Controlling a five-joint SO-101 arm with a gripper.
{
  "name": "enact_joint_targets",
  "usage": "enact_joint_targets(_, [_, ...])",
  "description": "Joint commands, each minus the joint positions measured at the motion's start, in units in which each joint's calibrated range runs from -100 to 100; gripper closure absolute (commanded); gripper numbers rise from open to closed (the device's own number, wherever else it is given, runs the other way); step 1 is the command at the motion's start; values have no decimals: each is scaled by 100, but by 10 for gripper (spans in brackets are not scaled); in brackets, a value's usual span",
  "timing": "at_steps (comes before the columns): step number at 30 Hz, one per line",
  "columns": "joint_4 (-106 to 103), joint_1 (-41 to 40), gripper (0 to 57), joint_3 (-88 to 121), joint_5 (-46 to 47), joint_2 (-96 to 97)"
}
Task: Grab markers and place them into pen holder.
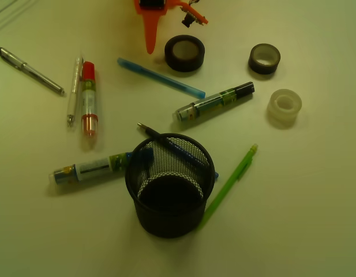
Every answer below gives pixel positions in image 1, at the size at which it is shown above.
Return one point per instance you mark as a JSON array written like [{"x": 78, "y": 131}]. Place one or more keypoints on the silver metal pen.
[{"x": 22, "y": 66}]

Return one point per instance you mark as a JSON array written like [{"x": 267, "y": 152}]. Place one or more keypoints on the black cap marker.
[{"x": 212, "y": 103}]

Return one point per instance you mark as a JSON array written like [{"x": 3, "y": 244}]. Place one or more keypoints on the small black tape roll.
[{"x": 264, "y": 58}]

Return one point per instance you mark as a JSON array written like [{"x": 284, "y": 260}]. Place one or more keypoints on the green mechanical pencil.
[{"x": 234, "y": 177}]

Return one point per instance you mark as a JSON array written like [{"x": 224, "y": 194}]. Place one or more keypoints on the large black tape roll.
[{"x": 184, "y": 53}]

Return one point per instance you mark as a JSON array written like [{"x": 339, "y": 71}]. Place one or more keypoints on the clear white pen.
[{"x": 71, "y": 112}]

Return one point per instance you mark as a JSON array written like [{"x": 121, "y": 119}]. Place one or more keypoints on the dark blue ballpoint pen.
[{"x": 154, "y": 134}]

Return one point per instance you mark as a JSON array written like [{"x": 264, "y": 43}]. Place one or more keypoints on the clear tape roll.
[{"x": 284, "y": 105}]

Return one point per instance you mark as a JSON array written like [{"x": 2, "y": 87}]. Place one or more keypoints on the blue cap marker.
[{"x": 81, "y": 172}]

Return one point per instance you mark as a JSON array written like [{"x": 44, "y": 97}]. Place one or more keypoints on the light blue pen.
[{"x": 158, "y": 77}]

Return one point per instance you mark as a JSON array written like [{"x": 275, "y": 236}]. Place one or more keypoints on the black mesh pen holder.
[{"x": 170, "y": 178}]

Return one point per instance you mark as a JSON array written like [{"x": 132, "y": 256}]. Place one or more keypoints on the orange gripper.
[{"x": 150, "y": 9}]

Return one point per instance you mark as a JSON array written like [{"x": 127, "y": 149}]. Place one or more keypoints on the red cap marker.
[{"x": 89, "y": 117}]

